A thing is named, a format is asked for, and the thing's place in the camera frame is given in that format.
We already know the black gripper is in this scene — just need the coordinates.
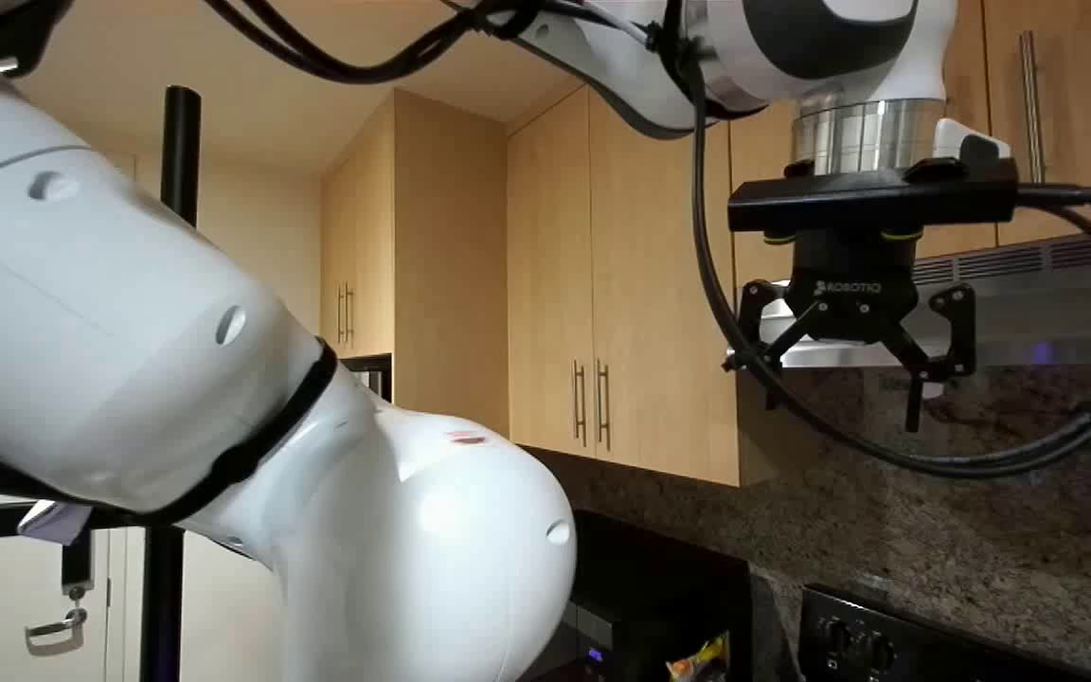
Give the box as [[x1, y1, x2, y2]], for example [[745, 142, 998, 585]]
[[720, 222, 982, 436]]

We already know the steel bar door handle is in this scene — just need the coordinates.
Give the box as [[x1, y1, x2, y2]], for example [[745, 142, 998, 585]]
[[1017, 25, 1052, 189], [590, 356, 617, 455], [567, 356, 590, 449]]

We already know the wooden cabinet door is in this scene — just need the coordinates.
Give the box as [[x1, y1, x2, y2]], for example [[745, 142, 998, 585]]
[[729, 90, 999, 290], [982, 0, 1091, 252], [504, 87, 598, 455], [583, 90, 745, 487]]

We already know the black stove control panel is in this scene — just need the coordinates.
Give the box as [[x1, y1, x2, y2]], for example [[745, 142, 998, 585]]
[[795, 580, 1088, 682]]

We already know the tall wooden cabinet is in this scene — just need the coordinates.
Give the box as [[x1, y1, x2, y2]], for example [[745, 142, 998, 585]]
[[317, 87, 514, 438]]

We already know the stainless steel range hood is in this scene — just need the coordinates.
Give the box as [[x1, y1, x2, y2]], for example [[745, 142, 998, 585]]
[[732, 227, 1091, 377]]

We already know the black microwave oven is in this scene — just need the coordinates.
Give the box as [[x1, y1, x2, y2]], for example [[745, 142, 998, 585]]
[[523, 502, 762, 682]]

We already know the yellow snack bag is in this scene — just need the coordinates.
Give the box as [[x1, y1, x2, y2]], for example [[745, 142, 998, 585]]
[[665, 627, 737, 682]]

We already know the black metal stand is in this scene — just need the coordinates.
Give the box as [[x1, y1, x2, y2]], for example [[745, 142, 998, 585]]
[[0, 84, 205, 682]]

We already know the white folded paper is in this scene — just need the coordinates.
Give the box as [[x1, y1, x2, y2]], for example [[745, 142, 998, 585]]
[[17, 492, 100, 550]]

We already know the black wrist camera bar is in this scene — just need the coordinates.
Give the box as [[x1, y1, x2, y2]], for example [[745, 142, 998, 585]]
[[729, 146, 1028, 246]]

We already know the black camera cable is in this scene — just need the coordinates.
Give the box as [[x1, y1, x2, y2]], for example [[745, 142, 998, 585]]
[[196, 0, 1091, 486]]

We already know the black strap band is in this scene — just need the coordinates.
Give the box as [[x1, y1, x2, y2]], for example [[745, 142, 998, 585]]
[[144, 335, 346, 529]]

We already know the hanging strap with metal clip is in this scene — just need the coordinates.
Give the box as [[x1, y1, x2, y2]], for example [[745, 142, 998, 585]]
[[21, 526, 100, 659]]

